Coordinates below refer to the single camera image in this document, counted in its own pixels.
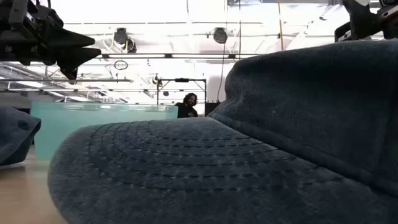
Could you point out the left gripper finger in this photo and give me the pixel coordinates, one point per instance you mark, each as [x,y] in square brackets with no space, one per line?
[68,39]
[77,59]

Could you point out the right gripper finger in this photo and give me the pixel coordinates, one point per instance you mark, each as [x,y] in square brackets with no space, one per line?
[371,25]
[356,18]

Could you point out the dark blue denim cap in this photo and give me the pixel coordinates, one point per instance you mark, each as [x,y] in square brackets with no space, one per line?
[248,155]
[15,137]

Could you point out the teal translucent plastic bin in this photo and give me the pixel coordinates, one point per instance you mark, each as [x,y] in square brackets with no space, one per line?
[93,133]

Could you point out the small black ceiling reel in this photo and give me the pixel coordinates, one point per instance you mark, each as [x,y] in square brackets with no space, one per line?
[155,79]

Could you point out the overhead LED light bar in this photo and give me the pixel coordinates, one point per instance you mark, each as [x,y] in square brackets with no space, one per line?
[171,56]

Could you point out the person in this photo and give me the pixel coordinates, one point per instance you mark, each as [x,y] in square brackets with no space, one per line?
[186,110]

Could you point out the black equipment box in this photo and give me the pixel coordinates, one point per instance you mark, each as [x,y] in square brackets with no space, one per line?
[212,109]

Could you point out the gray ceiling rail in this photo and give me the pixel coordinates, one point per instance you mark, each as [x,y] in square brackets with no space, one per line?
[62,80]
[93,90]

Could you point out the black background rig frame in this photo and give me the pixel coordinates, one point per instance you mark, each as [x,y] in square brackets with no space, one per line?
[182,80]

